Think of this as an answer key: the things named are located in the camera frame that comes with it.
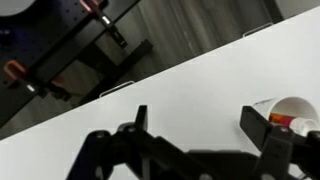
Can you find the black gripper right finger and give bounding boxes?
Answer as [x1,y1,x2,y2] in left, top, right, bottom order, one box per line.
[239,105,320,180]

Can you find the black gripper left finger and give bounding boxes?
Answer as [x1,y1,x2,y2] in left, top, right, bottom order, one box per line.
[66,104,214,180]

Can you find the orange and white marker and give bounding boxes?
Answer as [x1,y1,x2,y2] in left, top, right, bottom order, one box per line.
[269,113,319,137]

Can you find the white mug with cartoon print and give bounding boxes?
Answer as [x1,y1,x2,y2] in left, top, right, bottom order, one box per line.
[252,96,320,138]

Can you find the black perforated robot table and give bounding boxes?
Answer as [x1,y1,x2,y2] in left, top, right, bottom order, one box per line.
[0,0,154,128]

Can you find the silver drawer handle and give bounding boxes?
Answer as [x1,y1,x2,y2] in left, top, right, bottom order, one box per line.
[99,80,136,98]
[242,22,274,38]

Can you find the black clamp with orange handle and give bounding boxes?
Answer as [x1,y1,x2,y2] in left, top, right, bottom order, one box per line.
[2,60,73,102]
[79,0,129,48]

